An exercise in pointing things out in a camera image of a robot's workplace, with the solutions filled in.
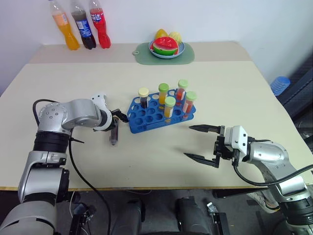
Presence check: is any dark liquid test tube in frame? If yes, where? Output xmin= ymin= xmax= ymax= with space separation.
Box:
xmin=108 ymin=118 xmax=121 ymax=148

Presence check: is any blue test tube rack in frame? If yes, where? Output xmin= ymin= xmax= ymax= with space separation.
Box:
xmin=126 ymin=88 xmax=197 ymax=135

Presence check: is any black stand with clamp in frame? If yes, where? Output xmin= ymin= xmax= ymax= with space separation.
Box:
xmin=68 ymin=191 xmax=98 ymax=235

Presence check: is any black metal bracket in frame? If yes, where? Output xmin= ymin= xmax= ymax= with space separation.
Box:
xmin=206 ymin=201 xmax=230 ymax=235

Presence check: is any green cap orange liquid tube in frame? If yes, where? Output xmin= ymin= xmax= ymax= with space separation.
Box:
xmin=164 ymin=96 xmax=177 ymax=118
xmin=158 ymin=83 xmax=170 ymax=105

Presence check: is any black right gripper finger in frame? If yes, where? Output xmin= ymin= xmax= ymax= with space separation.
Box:
xmin=183 ymin=152 xmax=220 ymax=169
xmin=188 ymin=124 xmax=221 ymax=134

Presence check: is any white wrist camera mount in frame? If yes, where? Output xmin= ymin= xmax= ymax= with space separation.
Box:
xmin=224 ymin=125 xmax=250 ymax=157
xmin=91 ymin=91 xmax=113 ymax=132

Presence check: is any blue ribbed stack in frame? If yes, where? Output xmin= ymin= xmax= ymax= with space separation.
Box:
xmin=269 ymin=76 xmax=291 ymax=96

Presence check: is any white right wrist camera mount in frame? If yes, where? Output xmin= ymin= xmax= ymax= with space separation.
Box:
xmin=224 ymin=125 xmax=250 ymax=157

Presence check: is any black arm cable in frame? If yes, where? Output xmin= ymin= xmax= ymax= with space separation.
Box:
xmin=32 ymin=98 xmax=112 ymax=235
xmin=232 ymin=139 xmax=313 ymax=188

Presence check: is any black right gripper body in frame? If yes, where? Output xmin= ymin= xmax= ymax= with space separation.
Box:
xmin=214 ymin=125 xmax=240 ymax=163

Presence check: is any light blue plate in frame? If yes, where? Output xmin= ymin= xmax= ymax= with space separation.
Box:
xmin=148 ymin=40 xmax=186 ymax=60

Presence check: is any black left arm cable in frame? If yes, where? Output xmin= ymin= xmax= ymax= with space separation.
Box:
xmin=32 ymin=98 xmax=112 ymax=235

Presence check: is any bumpy yellow toy fruit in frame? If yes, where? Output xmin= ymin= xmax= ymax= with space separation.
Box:
xmin=168 ymin=31 xmax=183 ymax=45

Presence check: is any toy watermelon slice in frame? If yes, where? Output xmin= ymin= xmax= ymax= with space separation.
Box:
xmin=152 ymin=36 xmax=180 ymax=57

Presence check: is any red soda bottle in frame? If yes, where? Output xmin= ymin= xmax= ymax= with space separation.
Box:
xmin=89 ymin=0 xmax=112 ymax=49

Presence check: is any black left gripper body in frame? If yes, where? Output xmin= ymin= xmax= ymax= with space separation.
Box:
xmin=109 ymin=109 xmax=122 ymax=131

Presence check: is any black chair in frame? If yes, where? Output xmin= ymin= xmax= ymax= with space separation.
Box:
xmin=278 ymin=52 xmax=313 ymax=154

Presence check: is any white grey sneaker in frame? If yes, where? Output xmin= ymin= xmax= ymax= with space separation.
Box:
xmin=246 ymin=188 xmax=280 ymax=212

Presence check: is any black table crossbar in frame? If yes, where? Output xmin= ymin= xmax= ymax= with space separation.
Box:
xmin=212 ymin=188 xmax=269 ymax=199

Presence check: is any cola bottle blue label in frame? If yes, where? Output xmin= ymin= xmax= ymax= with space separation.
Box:
xmin=70 ymin=0 xmax=97 ymax=50

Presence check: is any dark rounded shape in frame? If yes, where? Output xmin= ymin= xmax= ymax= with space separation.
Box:
xmin=110 ymin=197 xmax=145 ymax=235
xmin=175 ymin=196 xmax=216 ymax=235

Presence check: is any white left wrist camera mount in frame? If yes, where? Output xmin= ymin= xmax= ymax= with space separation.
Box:
xmin=91 ymin=91 xmax=113 ymax=132

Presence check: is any yellow cap dark liquid tube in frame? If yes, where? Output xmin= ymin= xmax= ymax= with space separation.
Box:
xmin=138 ymin=87 xmax=150 ymax=109

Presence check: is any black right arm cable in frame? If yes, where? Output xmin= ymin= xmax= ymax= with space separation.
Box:
xmin=232 ymin=139 xmax=313 ymax=188

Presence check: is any green cutting mat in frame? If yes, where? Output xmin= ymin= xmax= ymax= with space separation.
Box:
xmin=132 ymin=42 xmax=195 ymax=66

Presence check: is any green cap red liquid tube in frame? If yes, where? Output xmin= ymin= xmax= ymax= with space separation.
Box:
xmin=176 ymin=79 xmax=189 ymax=102
xmin=181 ymin=91 xmax=198 ymax=116

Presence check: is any smooth yellow toy fruit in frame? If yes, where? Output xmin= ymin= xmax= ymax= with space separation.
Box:
xmin=155 ymin=28 xmax=169 ymax=40

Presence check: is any orange soda bottle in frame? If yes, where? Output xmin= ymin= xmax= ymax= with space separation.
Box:
xmin=48 ymin=0 xmax=81 ymax=51

